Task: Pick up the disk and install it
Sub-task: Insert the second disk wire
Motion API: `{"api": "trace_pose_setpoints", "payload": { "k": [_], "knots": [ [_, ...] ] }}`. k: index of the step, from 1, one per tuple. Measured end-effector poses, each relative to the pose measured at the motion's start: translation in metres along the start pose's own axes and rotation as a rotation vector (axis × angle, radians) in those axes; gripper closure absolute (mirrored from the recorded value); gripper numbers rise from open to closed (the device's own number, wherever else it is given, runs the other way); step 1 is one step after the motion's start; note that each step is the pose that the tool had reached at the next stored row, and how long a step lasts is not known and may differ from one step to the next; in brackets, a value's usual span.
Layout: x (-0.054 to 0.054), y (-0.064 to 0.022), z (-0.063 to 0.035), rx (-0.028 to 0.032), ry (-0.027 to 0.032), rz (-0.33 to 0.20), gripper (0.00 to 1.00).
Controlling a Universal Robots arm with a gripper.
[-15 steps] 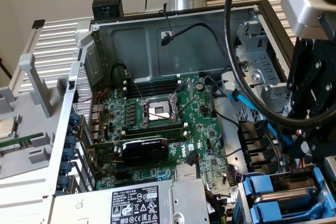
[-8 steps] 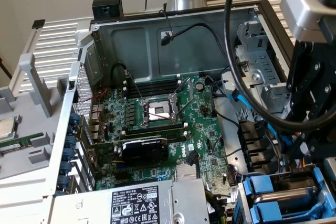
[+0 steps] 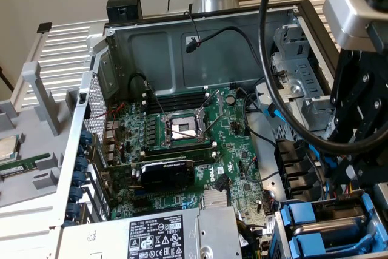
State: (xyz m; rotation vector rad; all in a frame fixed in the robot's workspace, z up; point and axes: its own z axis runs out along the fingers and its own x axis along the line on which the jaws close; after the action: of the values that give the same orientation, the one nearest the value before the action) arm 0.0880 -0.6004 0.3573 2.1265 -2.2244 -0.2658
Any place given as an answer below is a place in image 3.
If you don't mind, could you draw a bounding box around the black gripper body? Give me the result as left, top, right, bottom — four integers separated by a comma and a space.
358, 49, 388, 74

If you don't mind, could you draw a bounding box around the blue SATA wire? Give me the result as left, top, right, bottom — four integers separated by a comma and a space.
264, 103, 338, 195

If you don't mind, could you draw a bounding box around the red yellow black power wire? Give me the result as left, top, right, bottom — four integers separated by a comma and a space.
332, 180, 363, 203

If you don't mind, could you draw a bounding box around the hard disk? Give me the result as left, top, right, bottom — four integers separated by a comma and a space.
278, 193, 383, 249

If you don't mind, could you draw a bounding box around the blue plastic disk carrier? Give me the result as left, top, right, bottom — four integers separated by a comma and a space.
286, 230, 381, 257

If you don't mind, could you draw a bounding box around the grey metal disk bay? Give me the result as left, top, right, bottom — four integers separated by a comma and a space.
271, 189, 388, 259

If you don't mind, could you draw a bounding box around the silver metal drive cage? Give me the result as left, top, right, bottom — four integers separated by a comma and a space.
254, 18, 340, 134

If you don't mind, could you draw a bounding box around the metal socket cover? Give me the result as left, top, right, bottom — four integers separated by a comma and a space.
197, 89, 226, 119

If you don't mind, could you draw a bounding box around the green motherboard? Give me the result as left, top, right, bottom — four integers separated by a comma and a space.
101, 85, 275, 235

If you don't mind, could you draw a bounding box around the open grey PC case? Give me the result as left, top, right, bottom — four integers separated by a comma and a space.
48, 0, 388, 259

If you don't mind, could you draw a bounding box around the thin metal locking lever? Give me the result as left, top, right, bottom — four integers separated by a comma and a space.
144, 82, 167, 119
203, 110, 225, 137

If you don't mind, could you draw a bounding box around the black angled connector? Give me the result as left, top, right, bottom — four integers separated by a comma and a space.
215, 173, 229, 192

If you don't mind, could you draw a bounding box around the black RAM slot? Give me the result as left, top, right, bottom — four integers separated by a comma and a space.
144, 87, 210, 103
142, 151, 218, 165
142, 94, 210, 112
141, 142, 216, 156

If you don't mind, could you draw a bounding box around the CPU socket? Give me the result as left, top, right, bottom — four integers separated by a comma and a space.
162, 110, 213, 148

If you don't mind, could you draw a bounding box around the silver finned heatsink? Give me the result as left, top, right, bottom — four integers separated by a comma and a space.
202, 190, 228, 210

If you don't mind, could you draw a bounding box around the black graphics card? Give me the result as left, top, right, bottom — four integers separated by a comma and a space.
99, 157, 196, 190

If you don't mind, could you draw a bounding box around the black plastic box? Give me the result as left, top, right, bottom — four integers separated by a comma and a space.
105, 0, 144, 25

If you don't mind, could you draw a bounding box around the silver power supply unit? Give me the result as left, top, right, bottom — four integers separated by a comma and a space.
59, 206, 243, 259

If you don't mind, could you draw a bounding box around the grey parts rack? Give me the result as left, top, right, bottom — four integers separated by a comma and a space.
0, 60, 82, 211

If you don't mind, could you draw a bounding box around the green RAM stick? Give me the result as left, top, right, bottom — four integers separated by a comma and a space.
0, 153, 51, 178

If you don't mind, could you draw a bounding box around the dark slanted rod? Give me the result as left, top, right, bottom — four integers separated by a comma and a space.
0, 65, 15, 93

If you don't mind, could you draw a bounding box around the silver CPU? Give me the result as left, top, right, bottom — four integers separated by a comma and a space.
0, 133, 25, 163

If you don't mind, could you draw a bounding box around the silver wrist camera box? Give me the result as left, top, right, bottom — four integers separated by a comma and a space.
322, 0, 388, 53

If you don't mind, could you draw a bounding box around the black plastic air duct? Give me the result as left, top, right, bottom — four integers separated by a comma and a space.
274, 138, 327, 202

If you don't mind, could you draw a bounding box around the black wire on case floor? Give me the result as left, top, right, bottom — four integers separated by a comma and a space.
242, 75, 281, 148

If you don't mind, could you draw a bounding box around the grey looped wire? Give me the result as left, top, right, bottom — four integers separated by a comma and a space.
244, 156, 281, 184

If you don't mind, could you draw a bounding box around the black wire with black connector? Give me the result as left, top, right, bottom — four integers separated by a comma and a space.
184, 25, 287, 90

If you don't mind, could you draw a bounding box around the thin red black sensor wire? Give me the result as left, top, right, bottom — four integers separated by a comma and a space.
183, 10, 202, 47

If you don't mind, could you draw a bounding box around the black sleeved wire bundle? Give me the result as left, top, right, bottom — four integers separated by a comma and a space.
236, 218, 270, 259

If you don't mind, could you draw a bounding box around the short looped black wire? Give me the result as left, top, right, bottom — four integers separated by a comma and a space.
127, 72, 154, 93

